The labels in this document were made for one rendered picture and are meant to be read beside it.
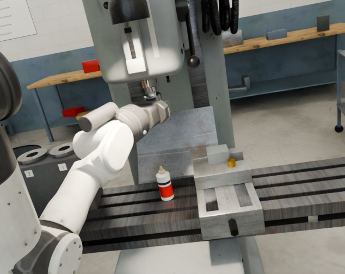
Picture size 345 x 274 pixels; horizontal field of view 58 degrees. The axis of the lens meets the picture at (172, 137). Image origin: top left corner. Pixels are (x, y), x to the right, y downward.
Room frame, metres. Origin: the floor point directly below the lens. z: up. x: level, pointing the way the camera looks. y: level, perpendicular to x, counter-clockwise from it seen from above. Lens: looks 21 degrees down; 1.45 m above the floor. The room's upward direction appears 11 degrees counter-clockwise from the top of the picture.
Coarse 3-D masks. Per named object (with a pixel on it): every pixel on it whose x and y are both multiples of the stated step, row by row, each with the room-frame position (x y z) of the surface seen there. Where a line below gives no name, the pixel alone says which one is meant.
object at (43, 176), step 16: (64, 144) 0.94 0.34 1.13; (32, 160) 0.87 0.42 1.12; (48, 160) 0.86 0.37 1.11; (64, 160) 0.85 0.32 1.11; (32, 176) 0.85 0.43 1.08; (48, 176) 0.85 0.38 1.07; (64, 176) 0.85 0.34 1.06; (32, 192) 0.85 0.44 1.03; (48, 192) 0.85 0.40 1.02; (96, 208) 0.85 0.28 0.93
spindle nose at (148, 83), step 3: (156, 78) 0.82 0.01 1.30; (141, 81) 0.81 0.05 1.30; (144, 81) 0.81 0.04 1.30; (147, 81) 0.81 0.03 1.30; (150, 81) 0.81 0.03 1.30; (153, 81) 0.81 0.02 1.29; (156, 81) 0.81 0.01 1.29; (141, 84) 0.82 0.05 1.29; (144, 84) 0.81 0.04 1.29; (147, 84) 0.81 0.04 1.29; (150, 84) 0.81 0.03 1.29; (153, 84) 0.81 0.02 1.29; (156, 84) 0.81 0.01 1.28; (141, 87) 0.82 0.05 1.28; (144, 87) 0.81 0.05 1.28; (147, 87) 0.81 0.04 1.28; (150, 87) 0.81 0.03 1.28
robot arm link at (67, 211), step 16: (80, 176) 0.52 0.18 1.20; (64, 192) 0.49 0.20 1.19; (80, 192) 0.49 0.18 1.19; (96, 192) 0.53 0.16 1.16; (48, 208) 0.47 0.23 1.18; (64, 208) 0.46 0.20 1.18; (80, 208) 0.47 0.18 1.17; (48, 224) 0.44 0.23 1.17; (64, 224) 0.44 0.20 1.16; (80, 224) 0.46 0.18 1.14
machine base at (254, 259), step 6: (252, 240) 1.40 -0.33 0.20; (252, 246) 1.35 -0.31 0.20; (252, 252) 1.31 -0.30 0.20; (258, 252) 1.31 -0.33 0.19; (252, 258) 1.27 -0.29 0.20; (258, 258) 1.26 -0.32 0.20; (252, 264) 1.23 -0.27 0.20; (258, 264) 1.22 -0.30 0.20; (252, 270) 1.19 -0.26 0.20; (258, 270) 1.19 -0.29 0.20
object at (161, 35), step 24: (96, 0) 0.75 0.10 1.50; (168, 0) 0.74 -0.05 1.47; (96, 24) 0.75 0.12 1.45; (144, 24) 0.74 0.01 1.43; (168, 24) 0.73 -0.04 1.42; (96, 48) 0.76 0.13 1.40; (120, 48) 0.74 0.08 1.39; (144, 48) 0.74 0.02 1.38; (168, 48) 0.73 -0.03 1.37; (120, 72) 0.75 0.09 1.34; (144, 72) 0.74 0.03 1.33; (168, 72) 0.74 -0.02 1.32
